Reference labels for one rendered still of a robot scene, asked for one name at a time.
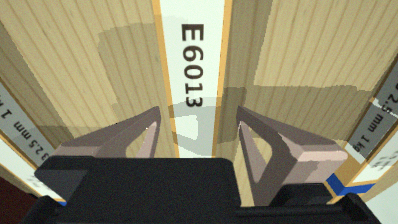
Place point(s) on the dark red low platform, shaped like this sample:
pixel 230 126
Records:
pixel 14 203

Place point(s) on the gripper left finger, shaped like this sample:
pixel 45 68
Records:
pixel 113 140

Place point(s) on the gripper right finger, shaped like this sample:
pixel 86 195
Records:
pixel 298 156

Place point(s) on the tan cardboard pack with blue bands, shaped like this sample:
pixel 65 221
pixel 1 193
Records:
pixel 23 145

